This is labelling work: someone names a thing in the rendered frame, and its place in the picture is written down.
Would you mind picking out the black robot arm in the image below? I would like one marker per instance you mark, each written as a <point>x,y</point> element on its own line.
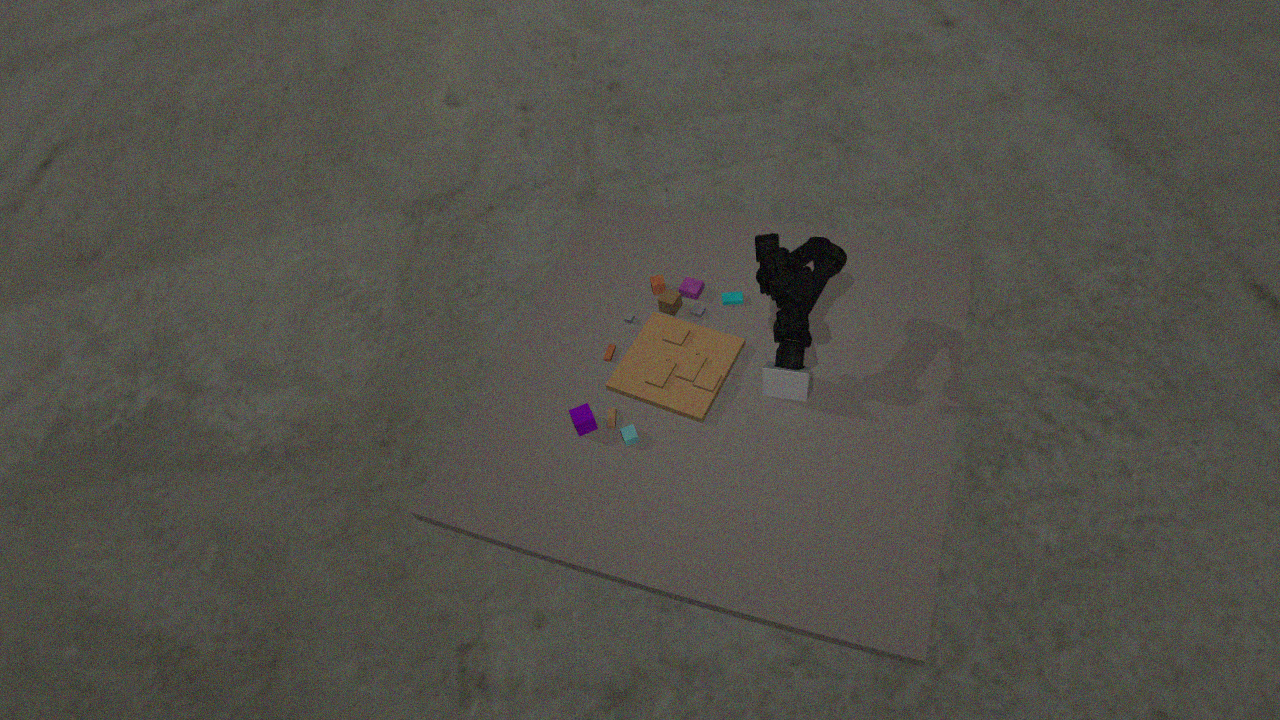
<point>829,260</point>

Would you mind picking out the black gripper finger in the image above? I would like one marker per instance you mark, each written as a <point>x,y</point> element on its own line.
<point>783,301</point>
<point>784,286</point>

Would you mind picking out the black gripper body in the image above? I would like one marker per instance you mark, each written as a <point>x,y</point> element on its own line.
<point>790,315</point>

